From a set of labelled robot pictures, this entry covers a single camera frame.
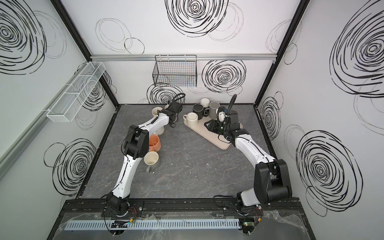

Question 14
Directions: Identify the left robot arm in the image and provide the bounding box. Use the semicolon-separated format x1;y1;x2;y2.
105;93;186;217

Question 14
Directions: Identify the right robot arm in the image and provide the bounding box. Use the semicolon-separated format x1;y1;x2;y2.
204;94;292;207

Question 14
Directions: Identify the pink mug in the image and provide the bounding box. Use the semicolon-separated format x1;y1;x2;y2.
152;107;163;117

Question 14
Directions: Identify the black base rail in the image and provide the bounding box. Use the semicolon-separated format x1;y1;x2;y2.
60;197;302;218

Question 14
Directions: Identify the tall grey mug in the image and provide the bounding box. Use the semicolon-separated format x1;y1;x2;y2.
144;151;160;173

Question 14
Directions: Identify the white mug with handle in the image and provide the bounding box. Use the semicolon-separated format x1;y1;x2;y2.
183;112;199;128

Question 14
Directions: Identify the beige plastic tray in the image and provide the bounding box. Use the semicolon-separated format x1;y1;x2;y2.
183;115;231;150

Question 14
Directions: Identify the orange and cream mug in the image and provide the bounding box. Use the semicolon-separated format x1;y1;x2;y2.
149;135;162;152

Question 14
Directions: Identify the white wire shelf basket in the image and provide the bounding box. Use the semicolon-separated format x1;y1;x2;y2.
47;62;106;123

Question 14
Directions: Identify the wide grey mug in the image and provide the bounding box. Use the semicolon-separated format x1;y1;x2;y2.
209;101;221;120

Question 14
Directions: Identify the black mug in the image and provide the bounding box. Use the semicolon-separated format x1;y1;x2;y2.
193;104;209;120

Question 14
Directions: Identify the white slotted cable duct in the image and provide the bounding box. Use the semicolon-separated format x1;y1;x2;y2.
64;219;241;231

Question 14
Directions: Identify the speckled cream mug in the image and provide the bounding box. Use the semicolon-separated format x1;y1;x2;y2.
154;126;165;136

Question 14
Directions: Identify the black wire basket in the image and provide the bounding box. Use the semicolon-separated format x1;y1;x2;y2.
152;55;198;87

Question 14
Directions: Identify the small white mug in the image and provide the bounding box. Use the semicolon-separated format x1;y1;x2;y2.
200;98;211;108

